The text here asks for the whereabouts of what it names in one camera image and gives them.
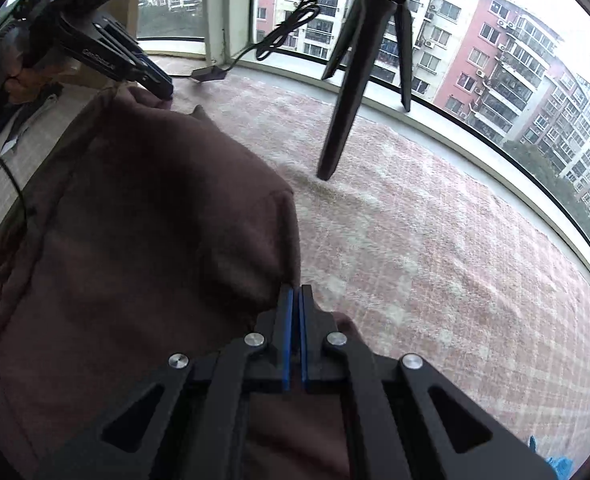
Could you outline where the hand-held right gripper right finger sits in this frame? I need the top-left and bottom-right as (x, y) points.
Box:
(299, 285), (558, 480)

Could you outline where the large bay window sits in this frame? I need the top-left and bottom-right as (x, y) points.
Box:
(137, 0), (590, 303)

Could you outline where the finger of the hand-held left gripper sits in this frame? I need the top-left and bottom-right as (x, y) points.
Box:
(94, 17), (176, 89)
(56, 16), (173, 101)

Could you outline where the brown shirt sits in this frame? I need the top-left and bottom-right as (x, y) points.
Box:
(0, 82), (366, 480)

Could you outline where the pink plaid blanket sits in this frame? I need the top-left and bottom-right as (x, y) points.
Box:
(0, 55), (590, 480)

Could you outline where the black tripod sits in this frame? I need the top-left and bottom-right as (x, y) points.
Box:
(317, 0), (416, 182)

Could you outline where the person's left hand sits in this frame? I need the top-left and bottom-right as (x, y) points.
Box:
(5, 60), (50, 98)

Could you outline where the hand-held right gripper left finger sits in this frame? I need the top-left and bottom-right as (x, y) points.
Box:
(35, 284), (296, 480)

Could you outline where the black cable with plug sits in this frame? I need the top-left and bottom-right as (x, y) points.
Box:
(190, 0), (323, 82)

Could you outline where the blue cloth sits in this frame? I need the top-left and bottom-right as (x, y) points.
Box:
(526, 435), (578, 480)

